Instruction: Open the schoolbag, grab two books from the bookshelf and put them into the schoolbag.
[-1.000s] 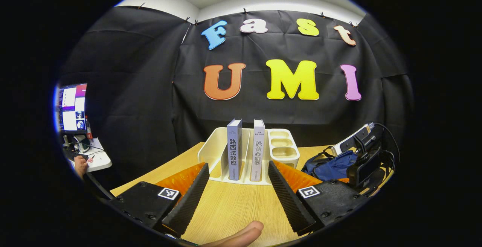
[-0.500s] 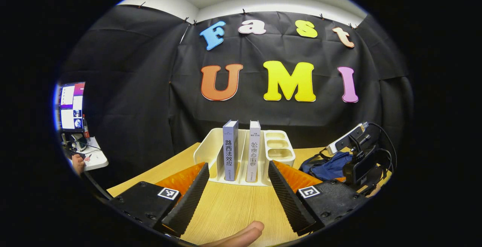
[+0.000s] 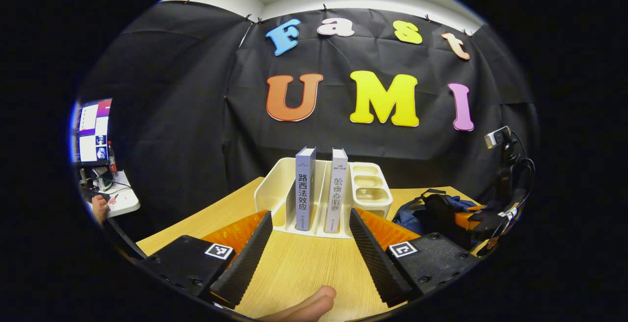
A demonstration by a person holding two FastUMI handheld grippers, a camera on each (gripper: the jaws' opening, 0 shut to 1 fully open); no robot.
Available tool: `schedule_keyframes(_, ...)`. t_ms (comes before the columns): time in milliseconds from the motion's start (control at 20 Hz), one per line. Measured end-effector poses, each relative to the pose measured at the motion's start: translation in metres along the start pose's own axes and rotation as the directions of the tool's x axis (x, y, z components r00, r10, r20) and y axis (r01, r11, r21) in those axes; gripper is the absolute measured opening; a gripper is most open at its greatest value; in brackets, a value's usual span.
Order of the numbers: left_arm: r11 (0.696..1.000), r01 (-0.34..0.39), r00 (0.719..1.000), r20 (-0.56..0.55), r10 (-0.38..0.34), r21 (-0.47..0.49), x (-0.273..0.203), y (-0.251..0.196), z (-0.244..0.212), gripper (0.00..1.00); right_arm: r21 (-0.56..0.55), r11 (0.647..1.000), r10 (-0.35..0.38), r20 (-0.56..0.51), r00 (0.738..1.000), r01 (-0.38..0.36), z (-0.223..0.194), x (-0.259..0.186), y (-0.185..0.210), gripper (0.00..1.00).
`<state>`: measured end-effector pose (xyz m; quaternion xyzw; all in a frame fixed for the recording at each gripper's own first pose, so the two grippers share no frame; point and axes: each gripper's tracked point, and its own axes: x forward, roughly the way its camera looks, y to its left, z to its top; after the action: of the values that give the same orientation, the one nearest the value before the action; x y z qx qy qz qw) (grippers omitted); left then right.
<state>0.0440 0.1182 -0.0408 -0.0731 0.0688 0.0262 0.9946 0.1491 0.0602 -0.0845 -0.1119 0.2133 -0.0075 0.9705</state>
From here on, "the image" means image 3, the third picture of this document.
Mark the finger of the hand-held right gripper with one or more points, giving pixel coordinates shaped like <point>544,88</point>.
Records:
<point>466,219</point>

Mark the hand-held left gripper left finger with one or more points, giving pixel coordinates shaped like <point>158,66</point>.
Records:
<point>245,268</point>

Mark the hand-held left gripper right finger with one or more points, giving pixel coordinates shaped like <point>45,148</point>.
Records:
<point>373,263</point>

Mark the blue schoolbag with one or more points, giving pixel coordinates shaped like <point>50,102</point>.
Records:
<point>409,216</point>

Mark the white plastic bookshelf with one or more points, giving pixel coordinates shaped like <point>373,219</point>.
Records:
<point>368,194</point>

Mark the light grey book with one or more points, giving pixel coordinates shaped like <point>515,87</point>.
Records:
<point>336,189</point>

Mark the grey-blue book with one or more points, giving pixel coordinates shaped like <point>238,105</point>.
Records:
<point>304,189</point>

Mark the white side table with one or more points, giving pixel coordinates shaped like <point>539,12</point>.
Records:
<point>122,201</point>

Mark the plastic bottle with red cap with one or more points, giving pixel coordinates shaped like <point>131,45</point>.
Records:
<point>112,157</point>

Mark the computer monitor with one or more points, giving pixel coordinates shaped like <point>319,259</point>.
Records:
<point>91,130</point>

